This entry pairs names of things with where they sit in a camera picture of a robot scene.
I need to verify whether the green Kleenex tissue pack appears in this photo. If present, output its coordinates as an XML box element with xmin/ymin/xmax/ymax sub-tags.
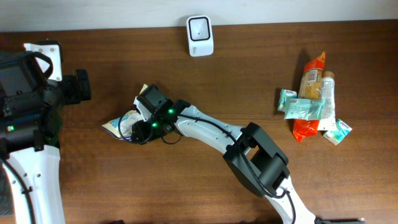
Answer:
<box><xmin>277</xmin><ymin>89</ymin><xmax>297</xmax><ymax>112</ymax></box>

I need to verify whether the orange spaghetti pasta pack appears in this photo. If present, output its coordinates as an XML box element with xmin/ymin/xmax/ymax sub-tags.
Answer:
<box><xmin>293</xmin><ymin>52</ymin><xmax>326</xmax><ymax>142</ymax></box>

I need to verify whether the small teal snack bag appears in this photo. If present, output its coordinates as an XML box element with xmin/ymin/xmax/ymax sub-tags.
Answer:
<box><xmin>284</xmin><ymin>98</ymin><xmax>326</xmax><ymax>121</ymax></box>

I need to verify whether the cream white snack bag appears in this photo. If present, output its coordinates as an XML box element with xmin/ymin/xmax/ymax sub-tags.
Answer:
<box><xmin>101</xmin><ymin>83</ymin><xmax>150</xmax><ymax>141</ymax></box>

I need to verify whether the white barcode scanner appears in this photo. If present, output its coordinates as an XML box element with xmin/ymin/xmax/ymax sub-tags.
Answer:
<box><xmin>186</xmin><ymin>15</ymin><xmax>214</xmax><ymax>57</ymax></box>

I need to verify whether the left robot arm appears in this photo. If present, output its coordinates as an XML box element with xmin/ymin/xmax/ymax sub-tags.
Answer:
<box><xmin>1</xmin><ymin>51</ymin><xmax>91</xmax><ymax>223</ymax></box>

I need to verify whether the white cream tube gold cap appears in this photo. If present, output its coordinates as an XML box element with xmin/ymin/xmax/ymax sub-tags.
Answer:
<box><xmin>318</xmin><ymin>71</ymin><xmax>337</xmax><ymax>131</ymax></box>

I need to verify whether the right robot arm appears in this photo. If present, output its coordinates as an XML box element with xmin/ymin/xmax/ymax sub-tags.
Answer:
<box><xmin>133</xmin><ymin>85</ymin><xmax>317</xmax><ymax>223</ymax></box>

